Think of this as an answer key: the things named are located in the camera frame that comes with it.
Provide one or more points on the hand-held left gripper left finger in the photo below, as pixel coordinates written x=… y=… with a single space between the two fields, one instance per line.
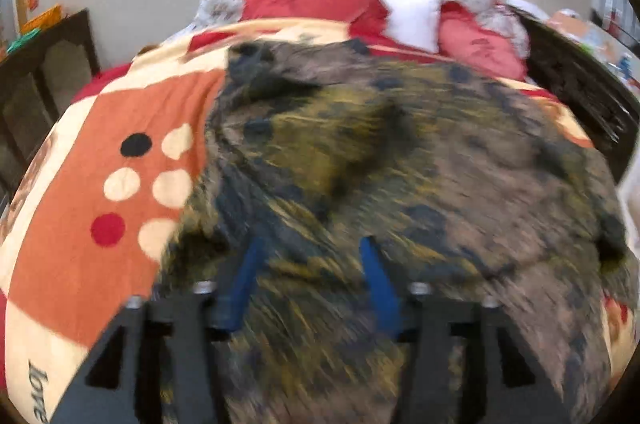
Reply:
x=246 y=276

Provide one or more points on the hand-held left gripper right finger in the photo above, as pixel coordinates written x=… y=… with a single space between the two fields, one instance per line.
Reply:
x=381 y=289

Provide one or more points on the camouflage patterned garment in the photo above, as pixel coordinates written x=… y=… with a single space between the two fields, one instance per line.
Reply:
x=400 y=154

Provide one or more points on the orange cream printed blanket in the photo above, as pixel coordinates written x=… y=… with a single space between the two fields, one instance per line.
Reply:
x=150 y=104

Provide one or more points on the small red pillow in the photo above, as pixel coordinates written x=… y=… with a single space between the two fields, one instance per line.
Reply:
x=475 y=44

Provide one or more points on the white pillow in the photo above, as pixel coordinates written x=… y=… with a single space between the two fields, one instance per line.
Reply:
x=412 y=17

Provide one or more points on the dark wooden nightstand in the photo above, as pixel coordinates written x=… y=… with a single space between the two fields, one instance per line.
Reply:
x=22 y=54
x=575 y=74

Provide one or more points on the green box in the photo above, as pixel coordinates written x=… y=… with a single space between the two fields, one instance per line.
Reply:
x=22 y=39

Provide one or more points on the orange box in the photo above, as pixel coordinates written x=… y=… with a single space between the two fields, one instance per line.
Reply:
x=45 y=17

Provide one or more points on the pile of colourful packages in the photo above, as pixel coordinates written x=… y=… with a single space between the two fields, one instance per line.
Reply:
x=595 y=39

